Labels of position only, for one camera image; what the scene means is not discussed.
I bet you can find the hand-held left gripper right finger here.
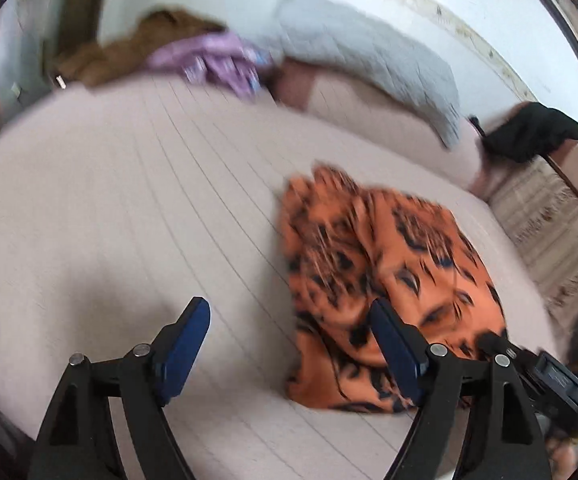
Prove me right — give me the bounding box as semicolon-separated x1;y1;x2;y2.
369;299;552;480

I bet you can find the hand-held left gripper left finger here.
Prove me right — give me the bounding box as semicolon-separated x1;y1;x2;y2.
29;296;212;480

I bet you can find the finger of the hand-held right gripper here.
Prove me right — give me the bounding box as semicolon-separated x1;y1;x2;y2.
479;330;525;366

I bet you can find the orange black floral shirt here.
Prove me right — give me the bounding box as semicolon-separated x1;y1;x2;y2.
276;162;510;413

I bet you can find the striped floral cushion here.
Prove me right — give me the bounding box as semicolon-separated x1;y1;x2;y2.
489;160;578;331

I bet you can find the bed with pink sheet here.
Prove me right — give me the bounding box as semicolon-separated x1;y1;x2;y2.
0;72;565;480

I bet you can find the black cloth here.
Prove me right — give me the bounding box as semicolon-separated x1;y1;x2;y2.
482;102;578;163

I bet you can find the pink bolster pillow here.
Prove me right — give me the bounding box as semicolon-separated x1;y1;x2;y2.
269;60;490;196

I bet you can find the purple floral cloth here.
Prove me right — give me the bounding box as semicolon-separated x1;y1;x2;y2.
144;30;277;101

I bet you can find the brown cloth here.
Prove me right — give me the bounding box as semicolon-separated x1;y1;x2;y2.
51;7;225;88

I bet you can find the grey quilted pillow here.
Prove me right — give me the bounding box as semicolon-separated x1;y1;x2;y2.
264;0;462;151

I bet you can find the wooden door with stained glass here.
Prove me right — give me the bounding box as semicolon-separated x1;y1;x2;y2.
0;0;104;126

